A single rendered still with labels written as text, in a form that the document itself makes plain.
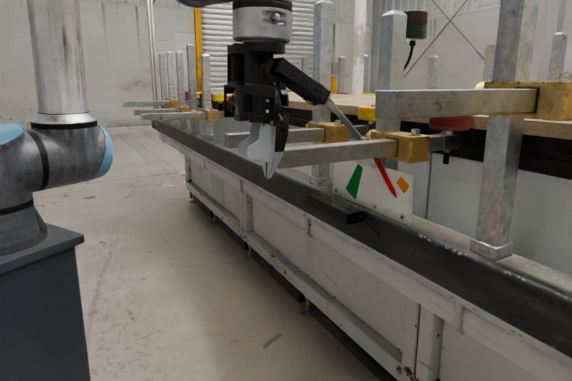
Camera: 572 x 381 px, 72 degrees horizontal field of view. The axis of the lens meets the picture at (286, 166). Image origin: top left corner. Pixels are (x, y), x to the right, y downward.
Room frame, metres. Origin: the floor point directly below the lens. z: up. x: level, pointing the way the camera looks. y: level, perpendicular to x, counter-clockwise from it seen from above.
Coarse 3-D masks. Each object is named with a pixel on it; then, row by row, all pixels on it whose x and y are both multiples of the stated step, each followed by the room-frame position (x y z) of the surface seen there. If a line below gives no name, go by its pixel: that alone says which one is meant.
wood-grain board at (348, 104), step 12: (228, 96) 2.16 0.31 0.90; (336, 96) 2.04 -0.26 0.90; (348, 96) 2.04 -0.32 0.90; (360, 96) 2.04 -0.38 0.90; (372, 96) 2.04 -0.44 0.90; (300, 108) 1.48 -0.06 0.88; (348, 108) 1.22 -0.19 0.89; (408, 120) 1.00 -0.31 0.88; (420, 120) 0.96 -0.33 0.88; (480, 120) 0.82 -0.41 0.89; (528, 120) 0.74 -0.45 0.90; (540, 120) 0.73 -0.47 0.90; (528, 132) 0.73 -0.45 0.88; (540, 132) 0.71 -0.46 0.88; (552, 132) 0.69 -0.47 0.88; (564, 132) 0.68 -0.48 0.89
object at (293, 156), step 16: (336, 144) 0.70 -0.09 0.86; (352, 144) 0.70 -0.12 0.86; (368, 144) 0.71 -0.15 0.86; (384, 144) 0.73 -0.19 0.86; (432, 144) 0.79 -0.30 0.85; (448, 144) 0.81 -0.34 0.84; (288, 160) 0.63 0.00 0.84; (304, 160) 0.65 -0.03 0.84; (320, 160) 0.66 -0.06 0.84; (336, 160) 0.68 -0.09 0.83; (352, 160) 0.70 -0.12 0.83
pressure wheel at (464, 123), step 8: (432, 120) 0.83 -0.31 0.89; (440, 120) 0.81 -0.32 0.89; (448, 120) 0.80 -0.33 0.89; (456, 120) 0.80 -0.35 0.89; (464, 120) 0.80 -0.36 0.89; (432, 128) 0.83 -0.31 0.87; (440, 128) 0.81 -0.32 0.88; (448, 128) 0.80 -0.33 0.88; (456, 128) 0.80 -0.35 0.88; (464, 128) 0.80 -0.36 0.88; (448, 152) 0.83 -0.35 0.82; (448, 160) 0.83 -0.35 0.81
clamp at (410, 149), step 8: (376, 136) 0.80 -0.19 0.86; (384, 136) 0.78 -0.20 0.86; (392, 136) 0.76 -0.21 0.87; (400, 136) 0.74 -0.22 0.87; (408, 136) 0.73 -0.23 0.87; (416, 136) 0.73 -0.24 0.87; (424, 136) 0.73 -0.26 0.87; (400, 144) 0.74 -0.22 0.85; (408, 144) 0.72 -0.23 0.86; (416, 144) 0.72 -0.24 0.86; (424, 144) 0.73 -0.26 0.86; (400, 152) 0.74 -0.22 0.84; (408, 152) 0.72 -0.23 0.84; (416, 152) 0.72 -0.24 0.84; (424, 152) 0.73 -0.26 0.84; (400, 160) 0.74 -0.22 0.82; (408, 160) 0.72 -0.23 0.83; (416, 160) 0.72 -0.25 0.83; (424, 160) 0.73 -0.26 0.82
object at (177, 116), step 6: (150, 114) 1.73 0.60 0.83; (156, 114) 1.74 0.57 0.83; (162, 114) 1.76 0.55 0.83; (168, 114) 1.77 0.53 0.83; (174, 114) 1.78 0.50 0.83; (180, 114) 1.79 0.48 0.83; (186, 114) 1.81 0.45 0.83; (192, 114) 1.82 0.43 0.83; (198, 114) 1.83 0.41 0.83; (204, 114) 1.85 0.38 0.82; (222, 114) 1.89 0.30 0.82; (150, 120) 1.73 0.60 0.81; (156, 120) 1.74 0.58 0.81; (162, 120) 1.76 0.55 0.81
